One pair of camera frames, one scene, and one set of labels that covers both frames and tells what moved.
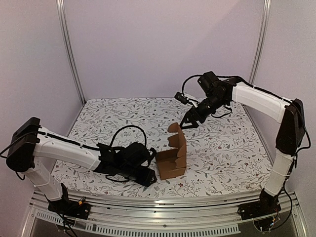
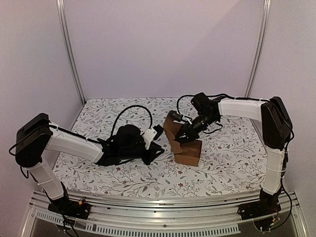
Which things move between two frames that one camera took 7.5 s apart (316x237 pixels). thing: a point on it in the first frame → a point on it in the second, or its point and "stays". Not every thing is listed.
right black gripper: x=194 y=115 → x=190 y=131
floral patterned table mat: x=225 y=157 stays
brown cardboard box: x=172 y=162 → x=187 y=153
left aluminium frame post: x=60 y=8 stays
